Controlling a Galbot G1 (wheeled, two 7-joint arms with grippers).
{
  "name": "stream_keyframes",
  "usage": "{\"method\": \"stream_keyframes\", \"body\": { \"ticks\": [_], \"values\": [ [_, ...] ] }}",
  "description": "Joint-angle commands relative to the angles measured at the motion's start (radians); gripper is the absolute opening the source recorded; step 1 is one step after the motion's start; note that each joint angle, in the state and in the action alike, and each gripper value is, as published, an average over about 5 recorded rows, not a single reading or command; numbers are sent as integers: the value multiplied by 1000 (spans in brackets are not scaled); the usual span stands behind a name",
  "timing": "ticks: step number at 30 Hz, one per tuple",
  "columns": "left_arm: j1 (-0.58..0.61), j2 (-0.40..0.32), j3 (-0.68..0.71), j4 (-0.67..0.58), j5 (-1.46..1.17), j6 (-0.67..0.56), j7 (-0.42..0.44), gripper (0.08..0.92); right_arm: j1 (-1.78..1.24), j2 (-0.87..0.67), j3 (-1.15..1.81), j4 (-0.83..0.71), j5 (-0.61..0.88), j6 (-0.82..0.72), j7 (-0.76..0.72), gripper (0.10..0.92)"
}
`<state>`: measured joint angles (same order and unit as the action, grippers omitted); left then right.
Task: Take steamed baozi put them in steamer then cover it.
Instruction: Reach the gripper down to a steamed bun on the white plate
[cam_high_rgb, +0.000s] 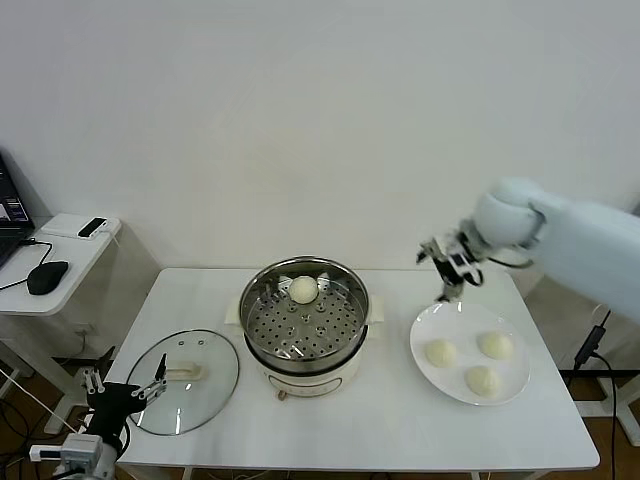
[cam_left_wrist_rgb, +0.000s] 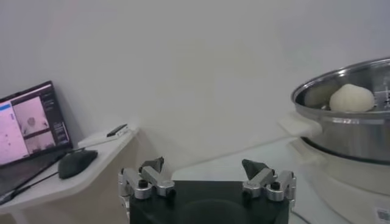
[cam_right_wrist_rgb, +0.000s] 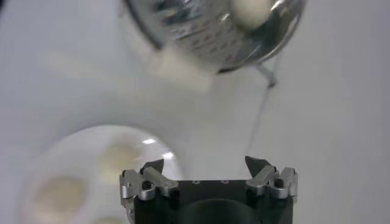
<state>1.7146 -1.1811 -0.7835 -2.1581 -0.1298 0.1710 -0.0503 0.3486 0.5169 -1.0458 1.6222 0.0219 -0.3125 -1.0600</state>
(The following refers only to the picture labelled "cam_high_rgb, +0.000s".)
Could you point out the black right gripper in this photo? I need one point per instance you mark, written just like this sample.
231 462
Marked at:
444 266

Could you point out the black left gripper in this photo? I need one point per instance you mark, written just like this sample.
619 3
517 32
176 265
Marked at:
112 405

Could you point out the white steamed baozi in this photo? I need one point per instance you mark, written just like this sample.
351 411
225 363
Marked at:
495 345
482 382
303 290
440 353

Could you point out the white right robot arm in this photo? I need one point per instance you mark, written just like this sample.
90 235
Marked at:
575 235

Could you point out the perforated stainless steamer basket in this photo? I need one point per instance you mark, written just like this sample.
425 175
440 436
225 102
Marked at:
305 325

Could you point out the white round plate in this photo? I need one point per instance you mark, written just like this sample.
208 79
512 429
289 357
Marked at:
450 385

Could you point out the black computer mouse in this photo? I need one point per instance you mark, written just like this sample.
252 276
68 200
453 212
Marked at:
47 277

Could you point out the white side desk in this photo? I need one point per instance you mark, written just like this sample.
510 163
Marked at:
75 250

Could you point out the small black white device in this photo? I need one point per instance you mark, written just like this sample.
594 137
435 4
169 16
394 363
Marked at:
92 227

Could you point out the flat white box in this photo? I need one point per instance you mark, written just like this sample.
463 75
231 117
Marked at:
60 227

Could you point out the cream electric cooking pot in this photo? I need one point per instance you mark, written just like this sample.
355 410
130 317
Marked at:
300 385

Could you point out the black laptop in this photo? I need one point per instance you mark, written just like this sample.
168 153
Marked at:
12 200

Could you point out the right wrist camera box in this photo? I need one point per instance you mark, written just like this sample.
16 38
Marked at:
462 265

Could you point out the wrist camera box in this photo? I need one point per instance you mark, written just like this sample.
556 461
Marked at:
80 447
462 265

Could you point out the white wall socket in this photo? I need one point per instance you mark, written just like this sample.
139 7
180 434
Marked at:
84 331

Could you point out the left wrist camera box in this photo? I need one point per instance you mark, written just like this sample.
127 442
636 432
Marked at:
80 447

